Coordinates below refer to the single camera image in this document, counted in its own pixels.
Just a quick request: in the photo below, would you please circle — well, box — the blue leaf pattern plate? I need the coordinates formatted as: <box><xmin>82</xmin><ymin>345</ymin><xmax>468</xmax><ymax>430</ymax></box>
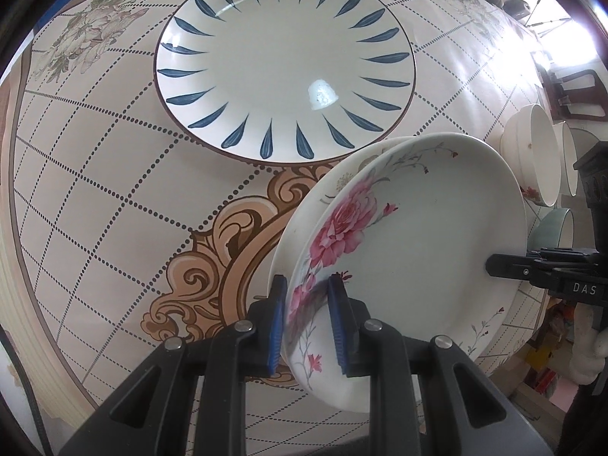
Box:
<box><xmin>154</xmin><ymin>0</ymin><xmax>418</xmax><ymax>166</ymax></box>

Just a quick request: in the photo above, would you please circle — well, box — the dark wooden chair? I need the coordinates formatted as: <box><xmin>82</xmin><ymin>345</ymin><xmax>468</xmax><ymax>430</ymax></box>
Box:
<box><xmin>551</xmin><ymin>69</ymin><xmax>608</xmax><ymax>119</ymax></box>

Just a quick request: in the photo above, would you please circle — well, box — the pink floral white plate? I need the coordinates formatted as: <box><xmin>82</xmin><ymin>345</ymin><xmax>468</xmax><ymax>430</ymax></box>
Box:
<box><xmin>280</xmin><ymin>133</ymin><xmax>527</xmax><ymax>413</ymax></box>

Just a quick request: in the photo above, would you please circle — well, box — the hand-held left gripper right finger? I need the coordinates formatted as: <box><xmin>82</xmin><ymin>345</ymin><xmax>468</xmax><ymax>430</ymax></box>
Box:
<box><xmin>328</xmin><ymin>273</ymin><xmax>556</xmax><ymax>456</ymax></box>

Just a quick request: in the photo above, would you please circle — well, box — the person's right forearm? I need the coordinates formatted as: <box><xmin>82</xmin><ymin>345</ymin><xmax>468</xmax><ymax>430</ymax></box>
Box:
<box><xmin>572</xmin><ymin>303</ymin><xmax>608</xmax><ymax>383</ymax></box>

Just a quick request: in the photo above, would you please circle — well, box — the pale green bowl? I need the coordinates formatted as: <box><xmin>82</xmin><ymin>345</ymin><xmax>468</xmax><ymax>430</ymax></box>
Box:
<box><xmin>537</xmin><ymin>209</ymin><xmax>578</xmax><ymax>252</ymax></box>

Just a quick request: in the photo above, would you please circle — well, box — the checked floral tablecloth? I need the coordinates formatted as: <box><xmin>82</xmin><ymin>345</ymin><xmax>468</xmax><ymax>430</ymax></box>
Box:
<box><xmin>0</xmin><ymin>0</ymin><xmax>556</xmax><ymax>456</ymax></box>

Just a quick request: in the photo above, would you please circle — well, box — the plain white bowl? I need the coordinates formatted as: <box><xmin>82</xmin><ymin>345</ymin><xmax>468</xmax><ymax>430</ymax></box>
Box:
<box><xmin>553</xmin><ymin>121</ymin><xmax>580</xmax><ymax>196</ymax></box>

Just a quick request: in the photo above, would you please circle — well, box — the white floral bowl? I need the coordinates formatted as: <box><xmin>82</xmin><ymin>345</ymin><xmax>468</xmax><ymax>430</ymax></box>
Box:
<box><xmin>500</xmin><ymin>103</ymin><xmax>557</xmax><ymax>207</ymax></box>

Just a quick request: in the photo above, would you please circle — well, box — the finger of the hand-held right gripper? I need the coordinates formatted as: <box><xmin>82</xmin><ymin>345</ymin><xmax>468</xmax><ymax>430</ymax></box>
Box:
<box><xmin>485</xmin><ymin>247</ymin><xmax>561</xmax><ymax>290</ymax></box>

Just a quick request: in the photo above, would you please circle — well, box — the beige floral white plate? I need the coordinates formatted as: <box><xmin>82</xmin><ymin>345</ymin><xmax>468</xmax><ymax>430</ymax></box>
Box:
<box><xmin>270</xmin><ymin>137</ymin><xmax>528</xmax><ymax>357</ymax></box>

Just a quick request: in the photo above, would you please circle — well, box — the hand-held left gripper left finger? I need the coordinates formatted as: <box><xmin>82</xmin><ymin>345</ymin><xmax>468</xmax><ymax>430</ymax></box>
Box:
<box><xmin>57</xmin><ymin>273</ymin><xmax>290</xmax><ymax>456</ymax></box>

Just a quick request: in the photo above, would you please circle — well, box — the black cable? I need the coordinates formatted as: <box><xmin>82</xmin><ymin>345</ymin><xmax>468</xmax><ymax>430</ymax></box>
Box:
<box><xmin>0</xmin><ymin>330</ymin><xmax>51</xmax><ymax>456</ymax></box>

